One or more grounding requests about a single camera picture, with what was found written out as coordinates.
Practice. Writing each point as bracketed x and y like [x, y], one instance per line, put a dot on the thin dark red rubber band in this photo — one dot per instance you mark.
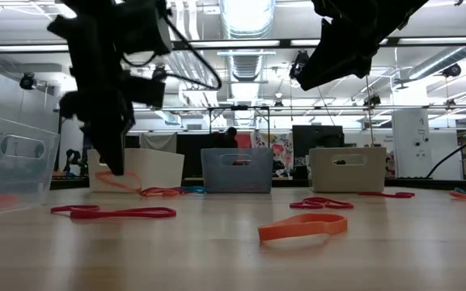
[182, 190]

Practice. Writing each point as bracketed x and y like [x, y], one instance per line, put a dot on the white hanging cloth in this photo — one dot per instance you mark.
[158, 143]

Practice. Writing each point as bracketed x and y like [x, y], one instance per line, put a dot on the white pillar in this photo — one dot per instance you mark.
[411, 141]

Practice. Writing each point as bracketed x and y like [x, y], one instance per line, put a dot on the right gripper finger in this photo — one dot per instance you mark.
[334, 60]

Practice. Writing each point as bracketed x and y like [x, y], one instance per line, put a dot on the thin grey vertical rod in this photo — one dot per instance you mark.
[369, 113]

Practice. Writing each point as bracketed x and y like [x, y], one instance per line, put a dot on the grey plastic basket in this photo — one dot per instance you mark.
[237, 178]

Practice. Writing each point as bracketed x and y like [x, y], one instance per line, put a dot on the black ceiling-mounted camera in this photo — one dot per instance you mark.
[297, 64]
[27, 81]
[372, 101]
[452, 70]
[159, 74]

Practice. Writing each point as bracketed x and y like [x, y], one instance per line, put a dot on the off-white plastic basket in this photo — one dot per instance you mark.
[350, 178]

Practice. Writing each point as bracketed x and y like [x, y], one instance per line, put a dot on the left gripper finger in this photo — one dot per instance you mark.
[120, 141]
[102, 141]

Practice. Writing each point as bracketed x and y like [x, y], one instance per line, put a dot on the silver ventilation duct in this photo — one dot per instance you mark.
[247, 24]

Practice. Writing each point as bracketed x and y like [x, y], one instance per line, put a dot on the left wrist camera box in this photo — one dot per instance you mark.
[144, 28]

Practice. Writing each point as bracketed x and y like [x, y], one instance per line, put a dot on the black cabinet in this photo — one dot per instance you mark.
[318, 137]

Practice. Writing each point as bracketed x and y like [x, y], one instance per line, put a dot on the silver round duct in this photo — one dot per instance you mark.
[443, 60]

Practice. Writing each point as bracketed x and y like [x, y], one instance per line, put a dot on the clear plastic basket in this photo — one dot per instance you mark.
[35, 178]

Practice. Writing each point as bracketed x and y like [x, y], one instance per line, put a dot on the floral cloth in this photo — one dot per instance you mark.
[281, 151]

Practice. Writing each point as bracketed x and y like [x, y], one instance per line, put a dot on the large red rubber band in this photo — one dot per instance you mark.
[136, 212]

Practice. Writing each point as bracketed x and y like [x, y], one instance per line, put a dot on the white plastic basket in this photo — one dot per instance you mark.
[152, 174]

